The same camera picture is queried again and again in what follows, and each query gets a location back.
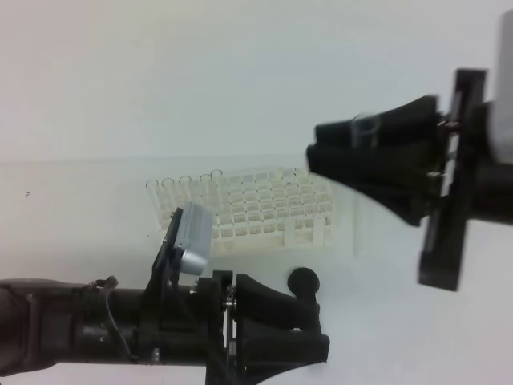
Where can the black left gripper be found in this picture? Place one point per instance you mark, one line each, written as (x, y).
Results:
(181, 321)

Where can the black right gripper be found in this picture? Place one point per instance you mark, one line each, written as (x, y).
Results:
(404, 189)

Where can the clear glass test tube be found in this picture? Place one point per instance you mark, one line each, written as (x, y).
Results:
(364, 129)

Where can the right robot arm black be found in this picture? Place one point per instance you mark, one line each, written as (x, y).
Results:
(424, 165)

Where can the left robot arm black grey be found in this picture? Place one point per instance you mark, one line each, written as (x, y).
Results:
(44, 323)

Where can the white plastic test tube rack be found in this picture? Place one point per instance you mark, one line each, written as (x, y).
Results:
(272, 208)

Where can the clear tube far left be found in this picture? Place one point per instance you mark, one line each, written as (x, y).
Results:
(158, 200)

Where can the black scoop with round head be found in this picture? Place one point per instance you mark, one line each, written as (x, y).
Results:
(304, 284)

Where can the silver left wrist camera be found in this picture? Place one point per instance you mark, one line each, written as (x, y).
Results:
(194, 239)

